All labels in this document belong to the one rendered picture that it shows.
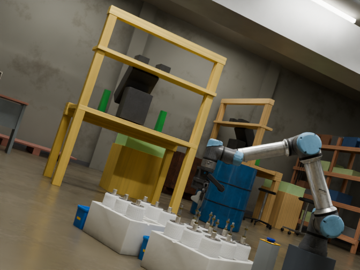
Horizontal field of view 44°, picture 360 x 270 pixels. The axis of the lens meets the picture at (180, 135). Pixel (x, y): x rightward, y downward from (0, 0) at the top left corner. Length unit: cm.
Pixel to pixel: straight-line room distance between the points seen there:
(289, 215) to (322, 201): 658
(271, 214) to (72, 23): 529
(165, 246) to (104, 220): 49
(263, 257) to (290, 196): 678
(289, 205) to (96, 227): 663
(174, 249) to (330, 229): 78
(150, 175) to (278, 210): 383
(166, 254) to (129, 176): 334
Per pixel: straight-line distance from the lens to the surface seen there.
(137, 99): 469
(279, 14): 537
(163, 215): 256
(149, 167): 550
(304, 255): 248
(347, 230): 932
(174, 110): 954
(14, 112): 647
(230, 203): 527
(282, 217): 884
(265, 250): 211
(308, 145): 233
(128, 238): 238
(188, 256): 207
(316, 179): 236
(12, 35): 895
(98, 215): 258
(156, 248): 221
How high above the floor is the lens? 50
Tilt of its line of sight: 4 degrees up
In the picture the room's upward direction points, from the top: 18 degrees clockwise
